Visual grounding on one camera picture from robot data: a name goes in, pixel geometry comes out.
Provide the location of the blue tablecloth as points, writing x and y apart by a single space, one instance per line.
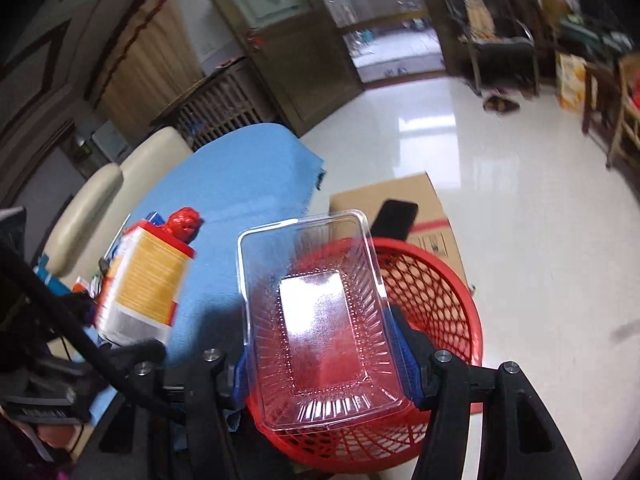
252 176

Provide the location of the pair of brown slippers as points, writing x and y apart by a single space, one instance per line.
500 105

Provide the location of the black metal armchair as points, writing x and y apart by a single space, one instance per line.
493 27

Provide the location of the wooden slatted radiator cover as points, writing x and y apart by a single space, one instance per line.
230 98

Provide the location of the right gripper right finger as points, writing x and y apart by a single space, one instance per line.
520 439

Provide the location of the red mesh trash basket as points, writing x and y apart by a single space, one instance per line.
435 302

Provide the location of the wooden chair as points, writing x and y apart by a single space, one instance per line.
612 106

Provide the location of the clear plastic food container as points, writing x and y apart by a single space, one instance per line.
317 342

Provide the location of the beige curtain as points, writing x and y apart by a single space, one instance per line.
147 64

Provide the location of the brown glass panel door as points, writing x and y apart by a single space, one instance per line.
299 56

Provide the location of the brown cardboard box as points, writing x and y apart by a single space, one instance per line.
431 229

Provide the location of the red wrapper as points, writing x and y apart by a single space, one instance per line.
183 224

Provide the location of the cream leather sofa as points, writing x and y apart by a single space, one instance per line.
100 208

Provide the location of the black smartphone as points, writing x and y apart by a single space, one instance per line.
395 220

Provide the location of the orange printed cardboard box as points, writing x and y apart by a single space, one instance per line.
570 81

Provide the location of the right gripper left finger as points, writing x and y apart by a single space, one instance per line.
187 436

